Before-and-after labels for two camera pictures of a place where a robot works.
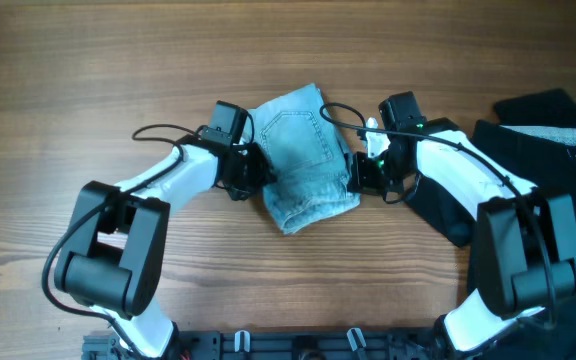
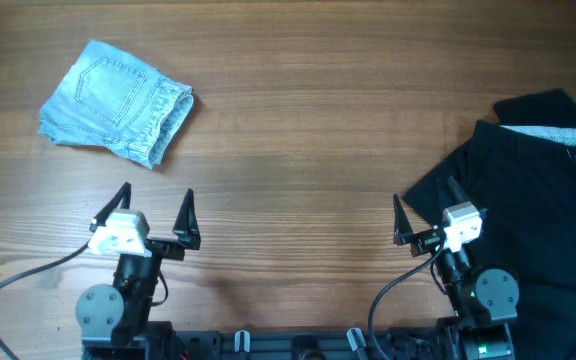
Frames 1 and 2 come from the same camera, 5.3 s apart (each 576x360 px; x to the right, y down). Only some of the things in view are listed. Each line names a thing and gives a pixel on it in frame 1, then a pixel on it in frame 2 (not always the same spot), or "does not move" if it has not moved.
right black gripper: [361, 178] to [422, 243]
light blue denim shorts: [299, 138] to [108, 98]
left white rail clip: [237, 341] does not move
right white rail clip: [355, 338] does not move
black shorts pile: [545, 140] does not move
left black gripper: [264, 173] to [187, 229]
